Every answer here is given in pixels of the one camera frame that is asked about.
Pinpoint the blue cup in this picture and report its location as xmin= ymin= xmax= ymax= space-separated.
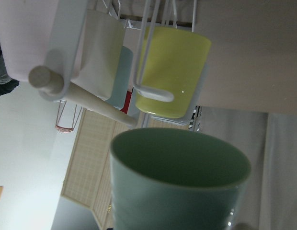
xmin=106 ymin=46 xmax=133 ymax=110

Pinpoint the green cup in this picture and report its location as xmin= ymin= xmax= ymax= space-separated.
xmin=110 ymin=128 xmax=251 ymax=230

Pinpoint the pink cup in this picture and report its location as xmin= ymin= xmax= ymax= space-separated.
xmin=0 ymin=0 xmax=58 ymax=81

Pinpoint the cream white cup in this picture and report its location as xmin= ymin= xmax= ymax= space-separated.
xmin=72 ymin=10 xmax=125 ymax=100

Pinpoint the white wire cup rack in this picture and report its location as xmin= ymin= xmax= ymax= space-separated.
xmin=28 ymin=0 xmax=197 ymax=127

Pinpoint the yellow cup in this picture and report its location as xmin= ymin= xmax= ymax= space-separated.
xmin=136 ymin=26 xmax=211 ymax=118

